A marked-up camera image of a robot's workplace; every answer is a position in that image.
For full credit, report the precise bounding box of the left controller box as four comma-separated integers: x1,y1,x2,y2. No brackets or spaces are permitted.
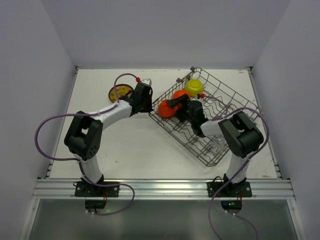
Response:
84,200,106,212

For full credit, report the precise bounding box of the controller box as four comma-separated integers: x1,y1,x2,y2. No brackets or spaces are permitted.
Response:
220,200,243,211
84,200,106,212

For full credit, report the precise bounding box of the grey wire dish rack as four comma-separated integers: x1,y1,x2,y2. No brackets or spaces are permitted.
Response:
149,67,264,167

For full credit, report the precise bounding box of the orange bowl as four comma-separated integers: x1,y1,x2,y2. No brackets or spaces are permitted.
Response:
158,99,178,118
172,89,191,99

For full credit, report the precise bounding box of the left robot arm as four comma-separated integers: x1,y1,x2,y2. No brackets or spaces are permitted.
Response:
64,79,153,185

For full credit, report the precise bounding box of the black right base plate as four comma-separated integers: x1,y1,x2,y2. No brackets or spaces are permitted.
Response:
206,181,253,198

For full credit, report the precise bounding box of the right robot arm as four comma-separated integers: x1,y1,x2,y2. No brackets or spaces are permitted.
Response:
166,94,268,196

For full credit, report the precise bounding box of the lime green bowl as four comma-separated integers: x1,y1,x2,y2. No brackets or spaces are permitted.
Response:
184,79,204,97

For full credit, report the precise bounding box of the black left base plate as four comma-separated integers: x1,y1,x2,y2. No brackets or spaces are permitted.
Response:
73,181,119,198

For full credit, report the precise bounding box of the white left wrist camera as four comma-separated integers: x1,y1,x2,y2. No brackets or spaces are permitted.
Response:
141,78,152,87

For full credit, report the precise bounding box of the right controller box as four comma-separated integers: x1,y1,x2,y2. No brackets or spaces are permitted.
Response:
220,200,243,211

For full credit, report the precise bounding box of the clear glass left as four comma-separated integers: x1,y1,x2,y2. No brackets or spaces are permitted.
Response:
210,140,224,155

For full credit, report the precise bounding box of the aluminium mounting rail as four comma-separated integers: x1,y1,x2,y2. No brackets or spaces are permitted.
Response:
32,178,295,200

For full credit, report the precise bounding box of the yellow patterned plate dark rim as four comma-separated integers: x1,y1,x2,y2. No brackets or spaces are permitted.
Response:
108,84,134,103

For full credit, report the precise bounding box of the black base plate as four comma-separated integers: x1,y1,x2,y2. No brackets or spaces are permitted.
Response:
206,181,253,198
73,181,119,198

